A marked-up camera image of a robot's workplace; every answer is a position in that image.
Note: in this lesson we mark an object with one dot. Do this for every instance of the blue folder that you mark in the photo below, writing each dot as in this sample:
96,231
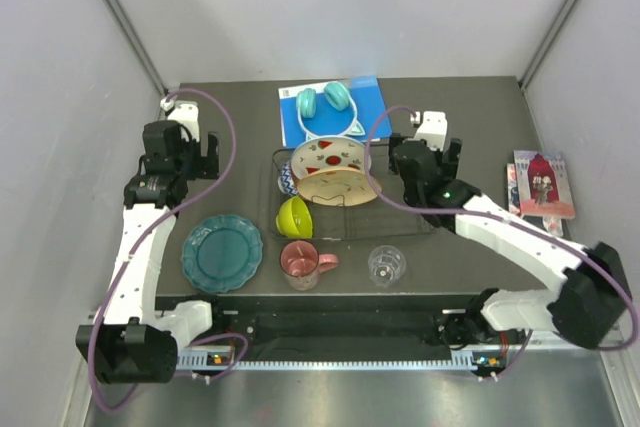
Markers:
365,91

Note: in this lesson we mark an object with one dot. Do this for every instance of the patterned blue red bowl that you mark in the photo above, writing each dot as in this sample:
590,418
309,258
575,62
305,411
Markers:
287,181

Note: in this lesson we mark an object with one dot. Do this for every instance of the white watermelon pattern plate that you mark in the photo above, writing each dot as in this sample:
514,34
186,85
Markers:
327,152

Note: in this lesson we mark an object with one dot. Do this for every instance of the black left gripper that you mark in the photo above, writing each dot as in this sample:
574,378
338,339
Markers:
205,167

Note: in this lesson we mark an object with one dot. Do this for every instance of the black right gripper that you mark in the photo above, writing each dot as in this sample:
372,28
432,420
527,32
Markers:
448,161

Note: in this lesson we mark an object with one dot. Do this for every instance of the orange floral plate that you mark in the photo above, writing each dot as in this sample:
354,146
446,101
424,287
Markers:
338,187

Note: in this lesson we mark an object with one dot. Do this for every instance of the teal scalloped plate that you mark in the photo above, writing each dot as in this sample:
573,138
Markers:
221,254

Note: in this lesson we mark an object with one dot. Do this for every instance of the illustrated red castle book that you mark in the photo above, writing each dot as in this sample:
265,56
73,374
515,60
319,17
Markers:
543,185

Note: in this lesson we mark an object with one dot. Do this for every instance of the lime green bowl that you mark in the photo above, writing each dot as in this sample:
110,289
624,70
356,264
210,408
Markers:
294,219

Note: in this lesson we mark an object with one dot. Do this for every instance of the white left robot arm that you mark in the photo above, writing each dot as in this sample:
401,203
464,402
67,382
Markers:
133,343

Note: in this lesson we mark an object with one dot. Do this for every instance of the teal cat ear headphones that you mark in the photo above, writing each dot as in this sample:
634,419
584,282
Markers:
331,112

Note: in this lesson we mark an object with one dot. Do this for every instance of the clear drinking glass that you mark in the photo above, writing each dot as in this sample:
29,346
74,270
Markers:
386,264

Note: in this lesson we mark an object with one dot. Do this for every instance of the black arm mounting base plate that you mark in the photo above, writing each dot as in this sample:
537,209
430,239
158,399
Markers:
399,320

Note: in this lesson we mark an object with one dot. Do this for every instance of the black wire dish rack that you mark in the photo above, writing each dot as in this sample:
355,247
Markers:
371,220

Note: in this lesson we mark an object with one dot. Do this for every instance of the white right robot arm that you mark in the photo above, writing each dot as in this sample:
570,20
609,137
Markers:
585,288

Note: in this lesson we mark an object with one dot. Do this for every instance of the pink glass mug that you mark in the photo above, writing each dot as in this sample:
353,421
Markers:
303,266

